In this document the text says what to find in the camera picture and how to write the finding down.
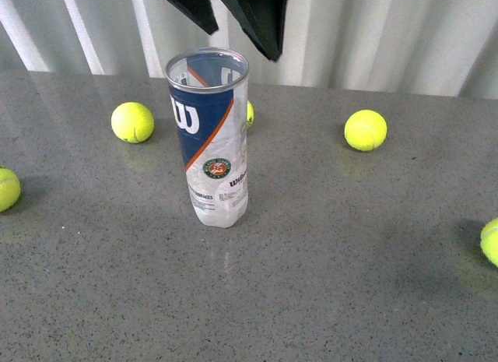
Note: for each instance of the yellow tennis ball behind can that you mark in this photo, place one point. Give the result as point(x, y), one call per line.
point(365, 130)

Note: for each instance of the white pleated curtain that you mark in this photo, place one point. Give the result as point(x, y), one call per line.
point(435, 47)

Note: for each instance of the yellow tennis ball black logo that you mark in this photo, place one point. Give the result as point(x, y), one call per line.
point(250, 114)

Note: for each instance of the clear Wilson tennis ball can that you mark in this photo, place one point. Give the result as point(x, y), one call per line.
point(208, 92)

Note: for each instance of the yellow tennis ball far left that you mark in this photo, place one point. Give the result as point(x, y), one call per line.
point(132, 122)

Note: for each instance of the yellow tennis ball near left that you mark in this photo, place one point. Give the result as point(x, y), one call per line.
point(10, 189)

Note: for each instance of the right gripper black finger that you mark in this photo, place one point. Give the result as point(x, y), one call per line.
point(200, 12)
point(263, 21)

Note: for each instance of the yellow Wilson 3 tennis ball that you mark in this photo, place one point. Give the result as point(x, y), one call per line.
point(489, 241)

